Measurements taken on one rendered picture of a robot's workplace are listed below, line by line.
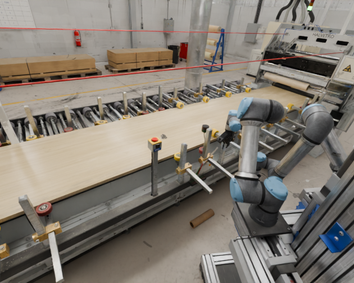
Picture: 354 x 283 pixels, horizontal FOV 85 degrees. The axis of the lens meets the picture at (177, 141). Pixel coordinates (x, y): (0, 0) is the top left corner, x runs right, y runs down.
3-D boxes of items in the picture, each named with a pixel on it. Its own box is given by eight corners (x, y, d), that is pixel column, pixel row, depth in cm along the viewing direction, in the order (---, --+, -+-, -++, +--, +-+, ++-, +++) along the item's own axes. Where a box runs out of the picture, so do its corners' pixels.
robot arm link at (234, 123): (247, 123, 132) (244, 117, 141) (231, 122, 133) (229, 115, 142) (244, 133, 137) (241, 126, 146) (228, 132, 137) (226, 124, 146)
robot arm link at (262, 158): (268, 159, 124) (254, 156, 126) (262, 172, 130) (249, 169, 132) (267, 153, 130) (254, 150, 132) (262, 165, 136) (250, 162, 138)
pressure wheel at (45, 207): (38, 222, 118) (31, 210, 112) (48, 211, 125) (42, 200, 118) (49, 226, 117) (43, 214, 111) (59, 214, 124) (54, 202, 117)
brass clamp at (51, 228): (62, 232, 116) (60, 228, 113) (35, 245, 109) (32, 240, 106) (60, 224, 120) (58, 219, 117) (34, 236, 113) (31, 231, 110)
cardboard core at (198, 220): (214, 212, 218) (194, 225, 203) (213, 216, 222) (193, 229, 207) (209, 207, 223) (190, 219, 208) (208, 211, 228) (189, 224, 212)
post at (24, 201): (54, 249, 120) (26, 197, 93) (48, 252, 118) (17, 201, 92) (53, 244, 122) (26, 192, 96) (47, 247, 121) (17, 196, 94)
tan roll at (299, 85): (343, 101, 291) (348, 94, 285) (340, 103, 285) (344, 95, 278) (261, 76, 385) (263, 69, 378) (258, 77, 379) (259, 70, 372)
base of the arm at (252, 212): (282, 226, 101) (290, 214, 95) (256, 228, 98) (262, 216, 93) (267, 202, 113) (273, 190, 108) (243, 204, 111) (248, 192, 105)
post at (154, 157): (158, 194, 155) (159, 149, 130) (153, 196, 153) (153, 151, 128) (155, 190, 158) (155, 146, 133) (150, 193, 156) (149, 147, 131)
